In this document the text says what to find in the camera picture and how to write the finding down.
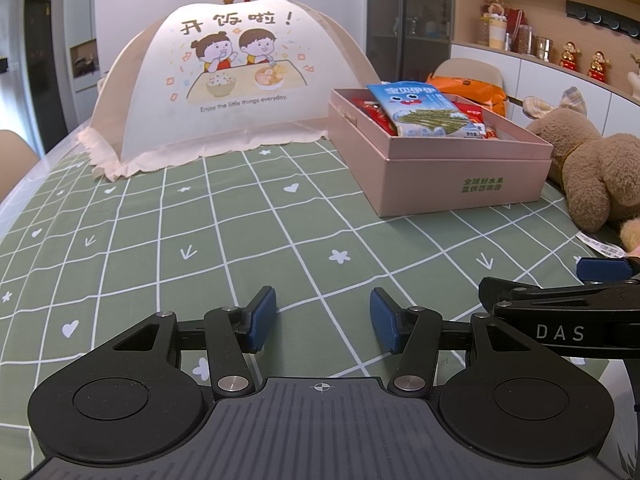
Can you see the dark glass cabinet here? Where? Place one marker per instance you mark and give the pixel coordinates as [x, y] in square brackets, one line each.
[410, 20]

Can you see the beige chair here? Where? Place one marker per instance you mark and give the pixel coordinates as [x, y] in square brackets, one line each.
[15, 160]
[462, 67]

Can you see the yellow white bottle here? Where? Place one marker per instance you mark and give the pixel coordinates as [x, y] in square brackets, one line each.
[496, 32]

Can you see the pink cardboard box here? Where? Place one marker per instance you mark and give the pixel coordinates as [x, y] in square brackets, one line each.
[450, 170]

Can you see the orange snack bag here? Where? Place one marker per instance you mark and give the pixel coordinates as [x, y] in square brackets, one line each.
[475, 91]

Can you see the white animal figurine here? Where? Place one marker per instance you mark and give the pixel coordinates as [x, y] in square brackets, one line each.
[635, 80]

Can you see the printed mesh food cover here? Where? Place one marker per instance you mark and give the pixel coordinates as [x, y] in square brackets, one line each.
[240, 125]

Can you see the green checked tablecloth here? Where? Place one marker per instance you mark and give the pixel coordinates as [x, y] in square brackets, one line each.
[200, 240]

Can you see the dark door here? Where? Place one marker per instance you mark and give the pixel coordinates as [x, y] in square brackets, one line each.
[42, 70]

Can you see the red gold figurine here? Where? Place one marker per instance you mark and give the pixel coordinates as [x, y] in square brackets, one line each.
[598, 67]
[569, 57]

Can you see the glass jar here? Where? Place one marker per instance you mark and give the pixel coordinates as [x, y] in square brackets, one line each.
[543, 47]

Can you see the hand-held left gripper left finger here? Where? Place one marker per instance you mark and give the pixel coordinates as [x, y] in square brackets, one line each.
[262, 316]

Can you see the red gift box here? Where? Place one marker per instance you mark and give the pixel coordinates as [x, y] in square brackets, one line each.
[515, 22]

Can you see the white tall cupboard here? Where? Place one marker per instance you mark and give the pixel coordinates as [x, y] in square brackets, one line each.
[80, 15]

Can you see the blue seaweed snack packet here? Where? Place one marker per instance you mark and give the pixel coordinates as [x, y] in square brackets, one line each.
[420, 110]

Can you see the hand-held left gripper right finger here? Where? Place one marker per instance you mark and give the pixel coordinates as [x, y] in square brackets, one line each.
[383, 318]

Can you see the black hook rail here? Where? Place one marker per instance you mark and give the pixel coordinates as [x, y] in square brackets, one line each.
[600, 17]

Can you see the white low cabinet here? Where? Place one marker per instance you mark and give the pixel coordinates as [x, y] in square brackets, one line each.
[540, 80]

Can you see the small red snack packet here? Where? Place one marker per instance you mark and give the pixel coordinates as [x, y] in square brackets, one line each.
[491, 133]

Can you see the brown plush toy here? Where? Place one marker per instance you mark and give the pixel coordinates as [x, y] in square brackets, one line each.
[590, 170]

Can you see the brown filled jar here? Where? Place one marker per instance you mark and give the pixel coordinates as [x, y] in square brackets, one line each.
[525, 40]

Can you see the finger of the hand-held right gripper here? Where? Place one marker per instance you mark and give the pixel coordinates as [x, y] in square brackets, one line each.
[602, 269]
[510, 292]

